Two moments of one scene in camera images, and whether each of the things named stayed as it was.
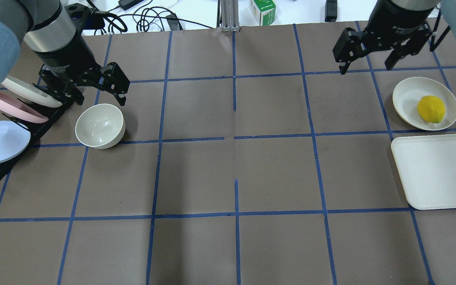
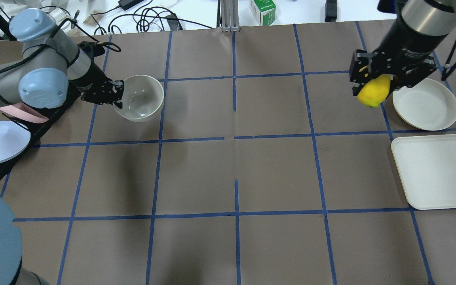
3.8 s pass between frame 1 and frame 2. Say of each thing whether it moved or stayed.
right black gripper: moved
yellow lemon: moved
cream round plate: stayed
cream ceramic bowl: moved
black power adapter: stayed
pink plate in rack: stayed
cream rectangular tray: stayed
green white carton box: stayed
